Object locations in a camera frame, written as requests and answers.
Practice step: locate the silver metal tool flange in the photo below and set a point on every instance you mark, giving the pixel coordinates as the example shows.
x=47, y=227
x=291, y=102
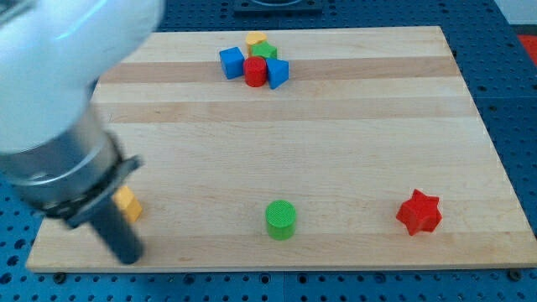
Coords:
x=72, y=176

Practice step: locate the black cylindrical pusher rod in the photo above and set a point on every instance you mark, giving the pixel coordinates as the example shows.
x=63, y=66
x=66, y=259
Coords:
x=116, y=232

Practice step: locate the yellow hexagon block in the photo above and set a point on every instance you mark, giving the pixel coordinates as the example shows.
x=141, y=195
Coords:
x=127, y=203

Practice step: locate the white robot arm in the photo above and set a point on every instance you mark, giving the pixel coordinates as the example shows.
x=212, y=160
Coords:
x=52, y=56

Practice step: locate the green cylinder block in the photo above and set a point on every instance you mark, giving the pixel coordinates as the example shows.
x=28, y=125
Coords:
x=280, y=219

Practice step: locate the blue cube block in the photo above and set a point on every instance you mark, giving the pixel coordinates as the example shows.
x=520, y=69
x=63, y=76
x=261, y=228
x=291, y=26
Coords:
x=232, y=62

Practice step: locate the red cylinder block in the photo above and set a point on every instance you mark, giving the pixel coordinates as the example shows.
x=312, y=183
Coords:
x=255, y=71

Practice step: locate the blue triangle block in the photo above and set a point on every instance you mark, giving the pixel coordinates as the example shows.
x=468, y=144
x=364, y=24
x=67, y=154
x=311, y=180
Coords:
x=278, y=72

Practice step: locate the green pentagon block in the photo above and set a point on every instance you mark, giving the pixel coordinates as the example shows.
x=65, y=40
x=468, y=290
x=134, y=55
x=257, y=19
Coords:
x=265, y=50

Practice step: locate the yellow heart block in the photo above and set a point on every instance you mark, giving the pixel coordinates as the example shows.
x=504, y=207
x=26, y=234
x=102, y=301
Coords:
x=253, y=38

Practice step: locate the light wooden board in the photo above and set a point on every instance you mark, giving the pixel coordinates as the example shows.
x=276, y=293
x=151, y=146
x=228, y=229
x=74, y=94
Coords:
x=366, y=117

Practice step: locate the red star block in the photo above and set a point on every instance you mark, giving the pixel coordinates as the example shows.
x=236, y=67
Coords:
x=420, y=213

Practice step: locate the red object at edge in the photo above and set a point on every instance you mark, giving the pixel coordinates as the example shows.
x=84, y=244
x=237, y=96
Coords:
x=529, y=42

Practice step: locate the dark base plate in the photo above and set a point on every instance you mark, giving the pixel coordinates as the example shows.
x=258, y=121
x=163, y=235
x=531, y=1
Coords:
x=263, y=7

